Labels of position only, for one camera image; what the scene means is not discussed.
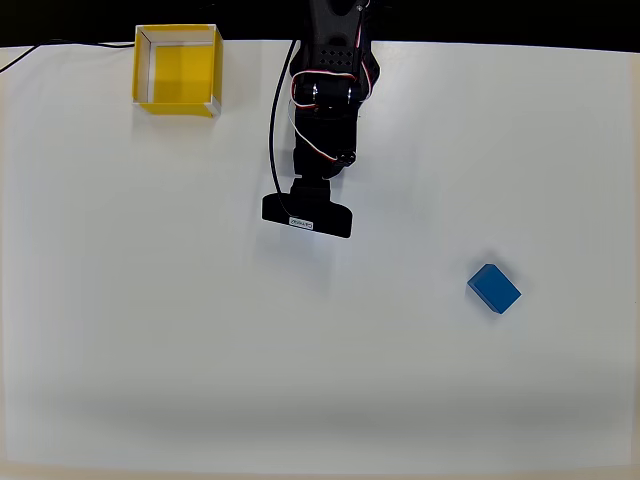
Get white red servo wires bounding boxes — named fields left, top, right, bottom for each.
left=288, top=0, right=382, bottom=166

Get black bar webcam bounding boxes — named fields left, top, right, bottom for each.
left=261, top=175, right=354, bottom=239

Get thin black table cable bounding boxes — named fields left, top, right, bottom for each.
left=0, top=38, right=136, bottom=74

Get blue cube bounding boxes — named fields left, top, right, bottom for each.
left=466, top=262, right=523, bottom=316

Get yellow cardboard box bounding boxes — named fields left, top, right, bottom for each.
left=131, top=23, right=224, bottom=120

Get black webcam cable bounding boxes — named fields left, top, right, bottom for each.
left=268, top=38, right=301, bottom=215

